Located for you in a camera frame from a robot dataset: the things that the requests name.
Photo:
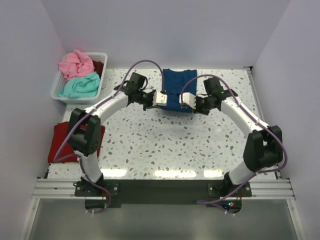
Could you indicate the white plastic laundry basket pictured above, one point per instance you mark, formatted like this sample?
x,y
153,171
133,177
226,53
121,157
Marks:
x,y
60,81

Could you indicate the folded red t shirt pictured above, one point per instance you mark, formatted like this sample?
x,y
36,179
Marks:
x,y
60,133

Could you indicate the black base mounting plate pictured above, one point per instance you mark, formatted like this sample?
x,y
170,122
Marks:
x,y
146,191

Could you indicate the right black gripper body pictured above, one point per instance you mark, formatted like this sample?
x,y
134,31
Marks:
x,y
203,105

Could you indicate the pink t shirt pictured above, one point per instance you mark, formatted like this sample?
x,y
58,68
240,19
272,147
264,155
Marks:
x,y
76,65

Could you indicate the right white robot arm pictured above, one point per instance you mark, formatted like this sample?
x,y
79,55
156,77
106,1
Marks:
x,y
264,143

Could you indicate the dark red t shirt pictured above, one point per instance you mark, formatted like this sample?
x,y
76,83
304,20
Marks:
x,y
98,67

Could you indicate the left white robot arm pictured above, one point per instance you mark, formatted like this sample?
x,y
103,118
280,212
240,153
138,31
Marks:
x,y
84,130

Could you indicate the dark blue t shirt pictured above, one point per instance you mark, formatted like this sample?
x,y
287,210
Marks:
x,y
174,81

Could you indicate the teal t shirt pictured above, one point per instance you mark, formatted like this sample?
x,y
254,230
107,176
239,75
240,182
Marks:
x,y
81,87

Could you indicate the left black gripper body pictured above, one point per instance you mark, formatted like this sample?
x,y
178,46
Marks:
x,y
146,100

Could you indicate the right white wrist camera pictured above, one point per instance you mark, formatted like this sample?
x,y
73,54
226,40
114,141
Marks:
x,y
188,100

